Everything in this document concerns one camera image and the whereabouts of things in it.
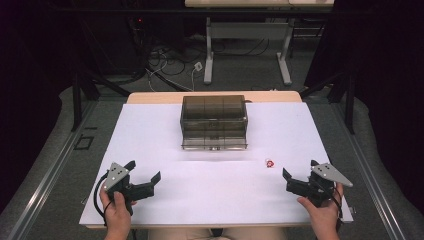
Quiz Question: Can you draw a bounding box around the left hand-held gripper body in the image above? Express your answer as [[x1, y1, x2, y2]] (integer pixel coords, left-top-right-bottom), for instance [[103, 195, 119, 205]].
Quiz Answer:
[[102, 162, 156, 216]]

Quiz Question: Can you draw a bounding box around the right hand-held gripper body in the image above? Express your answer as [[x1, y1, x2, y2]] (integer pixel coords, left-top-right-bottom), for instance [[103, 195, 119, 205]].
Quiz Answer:
[[285, 162, 354, 209]]

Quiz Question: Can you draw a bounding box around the person's left hand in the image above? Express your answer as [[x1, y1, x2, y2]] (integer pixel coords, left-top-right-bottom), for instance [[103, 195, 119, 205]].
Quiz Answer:
[[98, 190, 138, 236]]

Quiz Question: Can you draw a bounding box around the person's right hand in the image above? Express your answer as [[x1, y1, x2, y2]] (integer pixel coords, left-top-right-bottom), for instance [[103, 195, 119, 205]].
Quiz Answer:
[[296, 182, 345, 235]]

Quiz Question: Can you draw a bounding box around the white table sheet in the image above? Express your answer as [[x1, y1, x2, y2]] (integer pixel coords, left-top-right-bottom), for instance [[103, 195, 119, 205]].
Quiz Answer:
[[78, 101, 355, 227]]

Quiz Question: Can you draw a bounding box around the black metal stand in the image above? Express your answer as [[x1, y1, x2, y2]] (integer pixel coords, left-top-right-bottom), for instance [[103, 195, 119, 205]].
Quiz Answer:
[[70, 68, 132, 133], [299, 69, 356, 135]]

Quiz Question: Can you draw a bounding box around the light wooden table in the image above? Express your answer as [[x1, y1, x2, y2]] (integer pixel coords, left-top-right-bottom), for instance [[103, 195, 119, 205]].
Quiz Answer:
[[86, 90, 348, 231]]

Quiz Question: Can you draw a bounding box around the smoky transparent drawer box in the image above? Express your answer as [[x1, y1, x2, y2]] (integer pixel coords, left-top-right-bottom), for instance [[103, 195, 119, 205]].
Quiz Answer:
[[179, 94, 250, 151]]

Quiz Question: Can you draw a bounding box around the dark curtain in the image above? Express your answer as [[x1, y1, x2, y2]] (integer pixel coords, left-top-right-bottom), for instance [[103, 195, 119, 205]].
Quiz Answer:
[[304, 0, 424, 216], [0, 0, 81, 214]]

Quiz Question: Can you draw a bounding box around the dark equipment with red light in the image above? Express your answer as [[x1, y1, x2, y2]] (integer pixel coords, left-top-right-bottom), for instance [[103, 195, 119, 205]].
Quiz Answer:
[[123, 11, 188, 76]]

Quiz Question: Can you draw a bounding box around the white metal-legged desk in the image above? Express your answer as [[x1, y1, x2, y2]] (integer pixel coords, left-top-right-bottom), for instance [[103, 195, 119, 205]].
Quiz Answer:
[[184, 0, 335, 86]]

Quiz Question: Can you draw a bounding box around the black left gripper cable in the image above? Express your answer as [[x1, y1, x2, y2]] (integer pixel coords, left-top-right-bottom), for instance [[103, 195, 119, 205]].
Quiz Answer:
[[92, 171, 113, 228]]

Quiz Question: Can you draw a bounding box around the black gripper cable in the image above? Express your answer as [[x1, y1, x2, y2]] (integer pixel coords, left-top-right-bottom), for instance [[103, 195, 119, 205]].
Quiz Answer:
[[328, 186, 345, 233], [92, 171, 113, 228]]

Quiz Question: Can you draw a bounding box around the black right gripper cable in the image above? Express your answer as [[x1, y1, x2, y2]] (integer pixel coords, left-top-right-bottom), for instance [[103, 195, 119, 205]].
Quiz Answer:
[[328, 186, 345, 233]]

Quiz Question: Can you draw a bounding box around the aluminium floor rail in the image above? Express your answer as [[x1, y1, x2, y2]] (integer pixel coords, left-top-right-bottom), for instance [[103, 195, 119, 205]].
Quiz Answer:
[[328, 99, 408, 240], [5, 99, 98, 240]]

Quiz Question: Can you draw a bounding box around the white floor cable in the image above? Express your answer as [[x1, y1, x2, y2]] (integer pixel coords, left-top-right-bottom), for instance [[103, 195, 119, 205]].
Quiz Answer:
[[147, 49, 201, 93]]

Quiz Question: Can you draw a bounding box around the bundle of black floor cables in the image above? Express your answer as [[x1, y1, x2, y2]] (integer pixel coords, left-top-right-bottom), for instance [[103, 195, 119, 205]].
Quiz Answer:
[[143, 34, 272, 93]]

